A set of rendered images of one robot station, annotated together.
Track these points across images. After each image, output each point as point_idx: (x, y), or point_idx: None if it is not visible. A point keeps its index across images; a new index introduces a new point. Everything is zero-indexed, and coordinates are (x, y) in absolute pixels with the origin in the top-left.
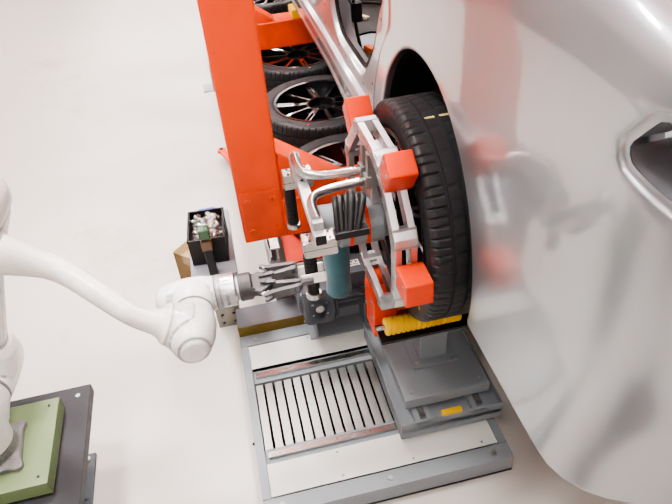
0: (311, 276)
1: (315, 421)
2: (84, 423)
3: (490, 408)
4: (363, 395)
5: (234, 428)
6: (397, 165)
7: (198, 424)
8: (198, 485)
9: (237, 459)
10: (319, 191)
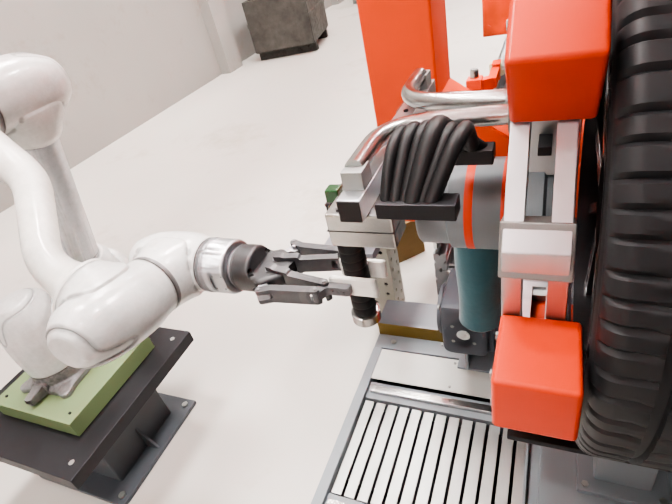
0: (347, 281)
1: (409, 485)
2: (154, 372)
3: None
4: (492, 480)
5: (323, 440)
6: (542, 25)
7: (293, 416)
8: (251, 491)
9: (305, 482)
10: (403, 121)
